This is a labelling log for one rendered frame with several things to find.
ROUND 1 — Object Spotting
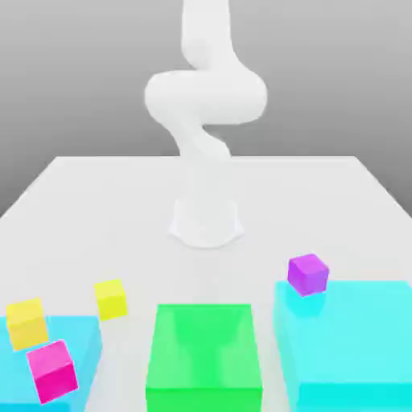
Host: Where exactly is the small purple cube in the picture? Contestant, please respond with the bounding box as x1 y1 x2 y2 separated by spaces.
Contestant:
286 253 330 298

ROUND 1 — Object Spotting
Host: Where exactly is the small lemon yellow cube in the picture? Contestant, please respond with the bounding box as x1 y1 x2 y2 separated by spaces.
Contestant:
93 278 129 322

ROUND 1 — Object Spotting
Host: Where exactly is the small golden yellow cube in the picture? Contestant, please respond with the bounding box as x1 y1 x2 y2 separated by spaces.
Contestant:
6 296 50 352

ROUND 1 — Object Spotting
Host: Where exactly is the small pink cube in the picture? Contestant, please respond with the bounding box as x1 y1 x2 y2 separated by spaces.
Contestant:
26 339 80 405

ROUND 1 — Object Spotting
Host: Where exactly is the large green box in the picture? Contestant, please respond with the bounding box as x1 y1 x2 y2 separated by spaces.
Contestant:
145 303 264 412

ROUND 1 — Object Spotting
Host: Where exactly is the large sky blue box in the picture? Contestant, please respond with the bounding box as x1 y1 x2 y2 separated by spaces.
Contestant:
0 314 104 412

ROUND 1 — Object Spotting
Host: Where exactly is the large cyan box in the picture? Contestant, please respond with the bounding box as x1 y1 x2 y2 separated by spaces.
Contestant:
272 279 412 412

